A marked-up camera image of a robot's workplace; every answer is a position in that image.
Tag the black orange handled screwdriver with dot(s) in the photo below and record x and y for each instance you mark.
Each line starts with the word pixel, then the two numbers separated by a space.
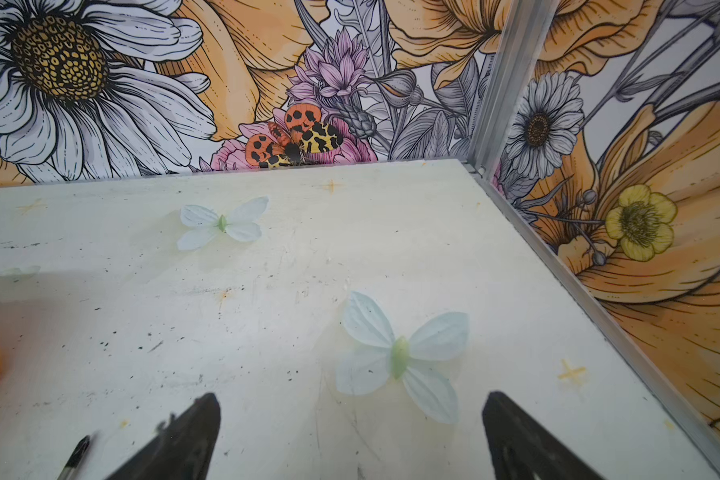
pixel 74 461

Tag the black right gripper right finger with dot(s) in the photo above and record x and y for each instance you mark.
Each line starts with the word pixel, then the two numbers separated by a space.
pixel 521 448

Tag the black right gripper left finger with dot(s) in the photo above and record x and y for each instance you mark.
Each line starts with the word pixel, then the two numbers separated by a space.
pixel 182 448

